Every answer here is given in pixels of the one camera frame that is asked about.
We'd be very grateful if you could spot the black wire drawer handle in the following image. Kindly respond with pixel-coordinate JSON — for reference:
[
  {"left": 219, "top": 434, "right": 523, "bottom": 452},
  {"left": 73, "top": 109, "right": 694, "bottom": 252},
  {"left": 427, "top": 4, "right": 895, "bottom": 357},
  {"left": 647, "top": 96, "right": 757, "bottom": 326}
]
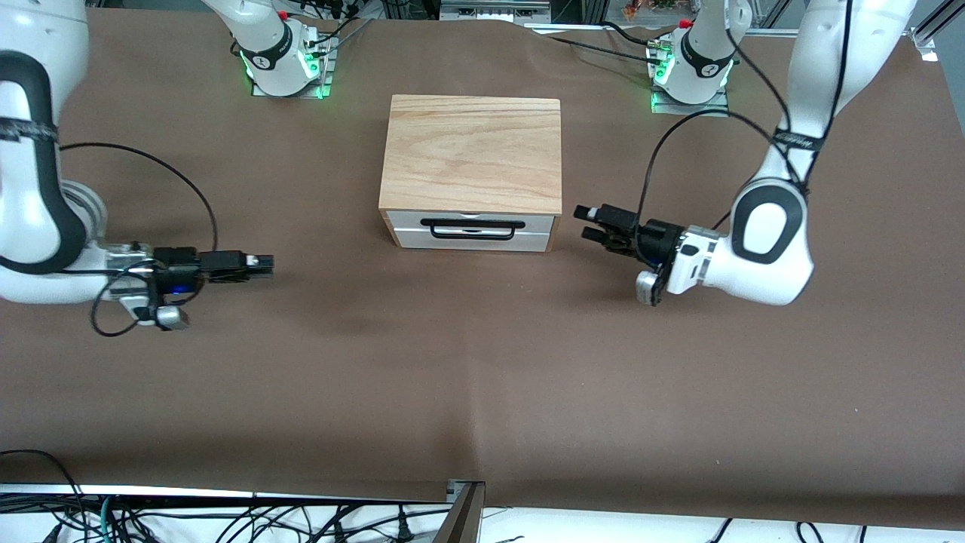
[{"left": 420, "top": 218, "right": 527, "bottom": 241}]

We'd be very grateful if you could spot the wooden drawer cabinet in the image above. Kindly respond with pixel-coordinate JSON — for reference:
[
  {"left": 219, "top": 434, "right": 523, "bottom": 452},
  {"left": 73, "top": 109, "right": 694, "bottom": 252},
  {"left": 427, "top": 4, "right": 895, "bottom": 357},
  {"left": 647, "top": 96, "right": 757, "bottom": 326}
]
[{"left": 378, "top": 94, "right": 563, "bottom": 253}]

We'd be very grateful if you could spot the white lower drawer front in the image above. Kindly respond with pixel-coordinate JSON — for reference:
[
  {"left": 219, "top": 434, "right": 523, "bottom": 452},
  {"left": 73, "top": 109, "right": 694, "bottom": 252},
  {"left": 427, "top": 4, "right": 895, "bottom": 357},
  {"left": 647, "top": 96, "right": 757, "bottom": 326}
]
[{"left": 391, "top": 229, "right": 553, "bottom": 253}]

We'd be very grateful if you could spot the brown paper table cover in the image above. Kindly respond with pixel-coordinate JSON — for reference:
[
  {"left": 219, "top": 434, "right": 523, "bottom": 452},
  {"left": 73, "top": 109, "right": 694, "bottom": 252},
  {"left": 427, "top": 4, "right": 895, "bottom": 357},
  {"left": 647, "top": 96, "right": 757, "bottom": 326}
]
[{"left": 0, "top": 8, "right": 965, "bottom": 530}]

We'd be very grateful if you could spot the grey metal box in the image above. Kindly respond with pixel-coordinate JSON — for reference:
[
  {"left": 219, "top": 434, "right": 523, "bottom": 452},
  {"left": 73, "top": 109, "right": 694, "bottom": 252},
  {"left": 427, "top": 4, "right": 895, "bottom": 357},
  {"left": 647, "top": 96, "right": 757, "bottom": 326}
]
[{"left": 440, "top": 0, "right": 553, "bottom": 24}]

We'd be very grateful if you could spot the aluminium corner profile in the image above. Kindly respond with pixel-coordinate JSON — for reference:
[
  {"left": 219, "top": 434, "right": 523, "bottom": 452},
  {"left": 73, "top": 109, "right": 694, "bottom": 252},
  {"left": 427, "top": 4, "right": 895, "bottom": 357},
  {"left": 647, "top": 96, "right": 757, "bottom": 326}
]
[{"left": 910, "top": 0, "right": 965, "bottom": 63}]

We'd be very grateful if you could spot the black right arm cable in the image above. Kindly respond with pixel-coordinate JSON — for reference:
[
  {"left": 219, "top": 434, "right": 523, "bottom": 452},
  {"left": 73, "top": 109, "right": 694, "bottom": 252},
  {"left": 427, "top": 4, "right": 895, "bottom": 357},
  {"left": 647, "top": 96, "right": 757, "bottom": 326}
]
[{"left": 57, "top": 142, "right": 220, "bottom": 338}]

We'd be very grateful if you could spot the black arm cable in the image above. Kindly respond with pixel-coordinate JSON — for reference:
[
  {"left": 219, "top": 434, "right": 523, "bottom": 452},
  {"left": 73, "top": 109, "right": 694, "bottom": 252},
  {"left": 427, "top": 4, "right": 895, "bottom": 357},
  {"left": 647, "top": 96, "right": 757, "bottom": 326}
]
[
  {"left": 636, "top": 0, "right": 853, "bottom": 227},
  {"left": 57, "top": 142, "right": 220, "bottom": 338}
]

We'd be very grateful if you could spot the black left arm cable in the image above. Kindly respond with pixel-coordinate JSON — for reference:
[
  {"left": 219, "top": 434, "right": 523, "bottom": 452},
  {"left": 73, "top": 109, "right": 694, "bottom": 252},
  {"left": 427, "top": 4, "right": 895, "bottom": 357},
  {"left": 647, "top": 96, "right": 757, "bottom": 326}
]
[{"left": 636, "top": 0, "right": 853, "bottom": 227}]

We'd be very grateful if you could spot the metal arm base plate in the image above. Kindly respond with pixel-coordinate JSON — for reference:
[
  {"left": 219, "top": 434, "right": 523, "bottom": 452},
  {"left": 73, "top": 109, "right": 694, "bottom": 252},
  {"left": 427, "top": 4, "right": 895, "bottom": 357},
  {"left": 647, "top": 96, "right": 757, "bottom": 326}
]
[
  {"left": 250, "top": 34, "right": 333, "bottom": 100},
  {"left": 650, "top": 45, "right": 731, "bottom": 117}
]

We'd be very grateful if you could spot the black base power cable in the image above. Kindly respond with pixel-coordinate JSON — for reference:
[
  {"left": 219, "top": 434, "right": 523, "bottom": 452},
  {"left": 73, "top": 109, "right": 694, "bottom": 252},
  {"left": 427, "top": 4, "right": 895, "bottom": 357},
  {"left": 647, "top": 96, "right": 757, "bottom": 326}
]
[
  {"left": 543, "top": 33, "right": 658, "bottom": 63},
  {"left": 600, "top": 20, "right": 664, "bottom": 51}
]

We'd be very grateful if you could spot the black looped floor cable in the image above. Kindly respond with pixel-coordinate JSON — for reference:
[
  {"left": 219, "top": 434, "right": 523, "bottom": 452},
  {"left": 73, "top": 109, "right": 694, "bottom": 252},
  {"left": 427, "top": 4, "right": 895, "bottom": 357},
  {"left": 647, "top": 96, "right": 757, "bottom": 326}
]
[{"left": 0, "top": 449, "right": 84, "bottom": 505}]

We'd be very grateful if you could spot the black base signal cable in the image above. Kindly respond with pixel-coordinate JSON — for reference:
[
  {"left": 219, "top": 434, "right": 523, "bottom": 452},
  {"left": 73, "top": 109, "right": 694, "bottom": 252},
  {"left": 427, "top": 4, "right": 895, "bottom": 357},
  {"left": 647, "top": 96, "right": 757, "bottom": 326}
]
[{"left": 315, "top": 15, "right": 375, "bottom": 54}]

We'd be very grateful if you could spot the dark angled post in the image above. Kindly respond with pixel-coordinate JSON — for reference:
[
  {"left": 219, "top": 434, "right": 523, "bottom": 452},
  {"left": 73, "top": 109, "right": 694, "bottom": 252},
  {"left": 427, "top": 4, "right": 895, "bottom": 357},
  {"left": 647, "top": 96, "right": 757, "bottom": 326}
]
[{"left": 433, "top": 480, "right": 487, "bottom": 543}]

